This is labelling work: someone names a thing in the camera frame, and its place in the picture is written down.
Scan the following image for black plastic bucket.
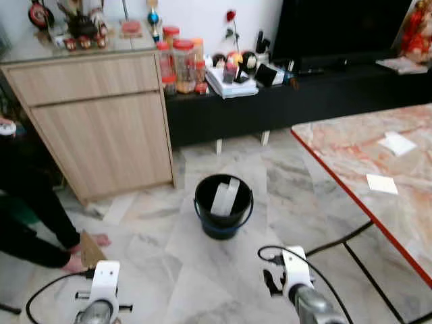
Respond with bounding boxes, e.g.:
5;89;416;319
194;174;255;240

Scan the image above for red artificial rose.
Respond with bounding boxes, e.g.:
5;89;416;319
225;9;242;56

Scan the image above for black metal table frame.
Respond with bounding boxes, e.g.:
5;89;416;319
307;219;432;324

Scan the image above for blue gold trophy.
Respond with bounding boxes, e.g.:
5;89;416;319
146;0;163;43

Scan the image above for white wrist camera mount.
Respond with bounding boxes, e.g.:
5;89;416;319
281;246;313;302
88;260;122;305

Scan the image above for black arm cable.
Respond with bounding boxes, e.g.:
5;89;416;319
26;269;92;324
258;244;356;324

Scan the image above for black television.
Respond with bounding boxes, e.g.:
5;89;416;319
270;0;413;70

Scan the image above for clear jar orange lid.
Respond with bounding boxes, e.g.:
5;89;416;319
192;37;207;85

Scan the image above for brown cardboard with label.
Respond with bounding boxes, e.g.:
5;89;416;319
80;229;109;268

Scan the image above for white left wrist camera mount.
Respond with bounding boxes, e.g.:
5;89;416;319
88;260;122;305

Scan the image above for clear jar red lid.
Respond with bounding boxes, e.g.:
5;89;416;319
162;26;182;45
156;42;176;95
171;39;198;94

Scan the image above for thin magazine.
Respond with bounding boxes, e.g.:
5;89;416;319
376;57;429;75

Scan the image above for black bottles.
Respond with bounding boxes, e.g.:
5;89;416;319
254;30;271;56

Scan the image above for black TV console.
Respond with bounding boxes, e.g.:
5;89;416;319
162;62;432;151

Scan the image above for red fortune god figurine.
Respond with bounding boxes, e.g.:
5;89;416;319
398;0;432;65

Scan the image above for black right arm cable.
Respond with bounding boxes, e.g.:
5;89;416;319
258;244;356;324

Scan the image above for stack of white books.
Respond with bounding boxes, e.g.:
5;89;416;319
205;66;260;100

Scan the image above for round red ornament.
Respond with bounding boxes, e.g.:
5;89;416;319
27;0;56;29

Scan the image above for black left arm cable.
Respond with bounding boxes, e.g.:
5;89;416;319
26;269;92;324

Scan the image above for white tissue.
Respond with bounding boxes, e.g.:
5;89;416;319
377;132;418;157
366;173;400;195

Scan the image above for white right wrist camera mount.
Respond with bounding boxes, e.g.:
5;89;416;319
281;246;313;302

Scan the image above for black square gadget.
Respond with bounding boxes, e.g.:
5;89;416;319
254;63;278;88

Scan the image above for pink round box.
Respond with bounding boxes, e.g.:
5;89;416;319
119;20;144;37

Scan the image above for white paper trash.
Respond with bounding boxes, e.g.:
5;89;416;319
211;178;242;217

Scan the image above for person in black clothes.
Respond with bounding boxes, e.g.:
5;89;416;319
0;118;113;275

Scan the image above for light wood cabinet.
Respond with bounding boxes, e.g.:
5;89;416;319
0;46;178;204

